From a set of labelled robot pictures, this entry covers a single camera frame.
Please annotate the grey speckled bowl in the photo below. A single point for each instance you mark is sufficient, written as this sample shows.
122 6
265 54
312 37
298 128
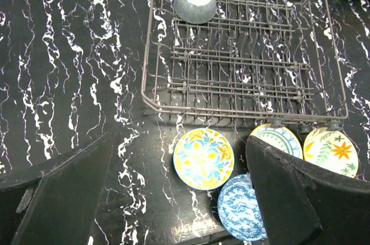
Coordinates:
195 11

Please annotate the yellow sun pattern bowl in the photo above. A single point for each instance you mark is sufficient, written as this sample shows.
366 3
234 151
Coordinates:
280 137

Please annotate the grey wire dish rack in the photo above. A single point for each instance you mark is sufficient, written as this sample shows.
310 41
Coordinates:
270 60

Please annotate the orange blue floral bowl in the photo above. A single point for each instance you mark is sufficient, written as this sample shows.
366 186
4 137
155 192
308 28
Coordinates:
203 159

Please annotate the orange flower green leaf bowl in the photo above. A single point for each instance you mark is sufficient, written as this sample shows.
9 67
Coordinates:
331 150

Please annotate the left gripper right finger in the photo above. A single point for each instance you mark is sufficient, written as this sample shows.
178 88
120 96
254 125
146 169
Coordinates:
302 203

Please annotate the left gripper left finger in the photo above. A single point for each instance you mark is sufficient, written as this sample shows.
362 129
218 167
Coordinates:
55 202

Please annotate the blue white pattern bowl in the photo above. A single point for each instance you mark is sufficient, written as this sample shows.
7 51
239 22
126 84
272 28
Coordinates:
239 211

